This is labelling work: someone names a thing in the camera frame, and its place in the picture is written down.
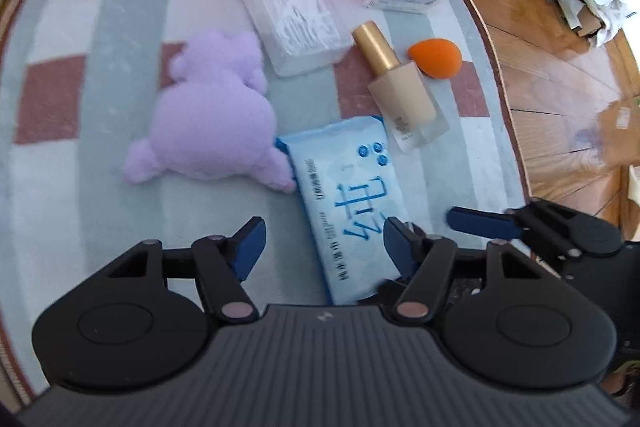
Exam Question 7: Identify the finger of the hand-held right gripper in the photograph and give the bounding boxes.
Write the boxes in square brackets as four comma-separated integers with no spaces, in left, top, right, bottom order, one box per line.
[446,201,623,258]

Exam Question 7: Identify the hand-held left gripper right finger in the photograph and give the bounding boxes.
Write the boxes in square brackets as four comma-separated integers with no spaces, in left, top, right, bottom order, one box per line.
[382,216,557,321]

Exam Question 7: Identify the purple plush toy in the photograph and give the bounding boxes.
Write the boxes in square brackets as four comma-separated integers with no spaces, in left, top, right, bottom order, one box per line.
[122,30,296,194]

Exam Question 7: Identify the pile of papers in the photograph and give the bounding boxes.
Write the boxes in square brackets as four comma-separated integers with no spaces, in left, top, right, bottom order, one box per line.
[527,0,628,48]

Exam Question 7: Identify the beige foundation bottle gold cap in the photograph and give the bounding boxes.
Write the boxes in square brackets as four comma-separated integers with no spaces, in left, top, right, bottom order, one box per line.
[351,21,451,153]

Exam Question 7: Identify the checkered grey red rug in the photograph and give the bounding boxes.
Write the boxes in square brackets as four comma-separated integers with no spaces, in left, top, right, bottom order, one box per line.
[0,0,532,413]

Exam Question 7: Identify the orange makeup sponge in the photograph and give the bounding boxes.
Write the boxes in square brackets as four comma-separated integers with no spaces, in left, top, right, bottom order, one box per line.
[407,38,463,80]

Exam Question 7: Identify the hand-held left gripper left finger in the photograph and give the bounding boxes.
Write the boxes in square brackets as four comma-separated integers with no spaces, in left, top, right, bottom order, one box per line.
[102,216,267,323]

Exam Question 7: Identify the blue wet wipes packet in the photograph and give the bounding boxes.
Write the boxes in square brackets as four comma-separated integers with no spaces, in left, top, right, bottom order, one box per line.
[274,116,417,307]

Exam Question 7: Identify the brown cardboard piece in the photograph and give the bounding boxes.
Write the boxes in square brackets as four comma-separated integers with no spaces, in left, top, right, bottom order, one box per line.
[596,99,640,168]

